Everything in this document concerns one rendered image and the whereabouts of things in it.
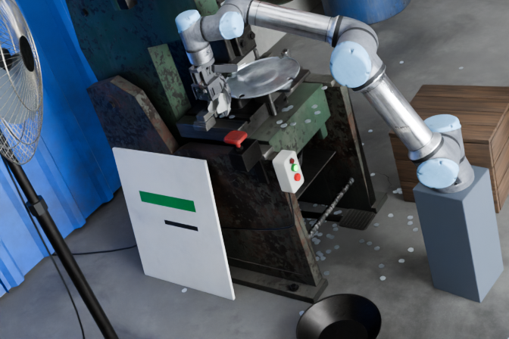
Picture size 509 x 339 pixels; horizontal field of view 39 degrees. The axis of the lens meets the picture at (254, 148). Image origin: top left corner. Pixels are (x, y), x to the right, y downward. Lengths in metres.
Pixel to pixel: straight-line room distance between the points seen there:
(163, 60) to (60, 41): 0.99
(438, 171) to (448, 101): 0.91
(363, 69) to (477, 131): 0.92
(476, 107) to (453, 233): 0.69
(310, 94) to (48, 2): 1.41
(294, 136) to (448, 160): 0.68
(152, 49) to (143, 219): 0.77
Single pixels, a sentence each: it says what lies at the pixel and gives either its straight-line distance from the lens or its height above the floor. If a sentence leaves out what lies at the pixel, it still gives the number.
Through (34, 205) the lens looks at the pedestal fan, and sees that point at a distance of 2.26.
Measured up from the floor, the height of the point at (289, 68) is 0.78.
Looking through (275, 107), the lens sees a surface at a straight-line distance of 2.60.
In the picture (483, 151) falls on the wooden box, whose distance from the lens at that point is 2.79.
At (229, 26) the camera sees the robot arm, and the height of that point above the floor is 1.16.
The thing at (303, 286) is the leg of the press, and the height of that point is 0.03.
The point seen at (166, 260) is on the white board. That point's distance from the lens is 3.05.
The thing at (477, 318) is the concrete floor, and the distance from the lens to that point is 2.58.
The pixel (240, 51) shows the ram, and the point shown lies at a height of 0.91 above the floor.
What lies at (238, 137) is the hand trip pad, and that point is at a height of 0.76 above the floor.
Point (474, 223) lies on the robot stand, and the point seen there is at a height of 0.32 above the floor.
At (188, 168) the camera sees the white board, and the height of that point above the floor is 0.55.
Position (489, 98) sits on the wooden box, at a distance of 3.00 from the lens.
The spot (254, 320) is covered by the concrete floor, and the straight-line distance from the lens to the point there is 2.77.
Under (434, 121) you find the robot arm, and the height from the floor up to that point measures 0.68.
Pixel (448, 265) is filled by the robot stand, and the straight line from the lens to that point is 2.57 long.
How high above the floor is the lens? 1.89
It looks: 30 degrees down
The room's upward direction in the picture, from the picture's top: 19 degrees counter-clockwise
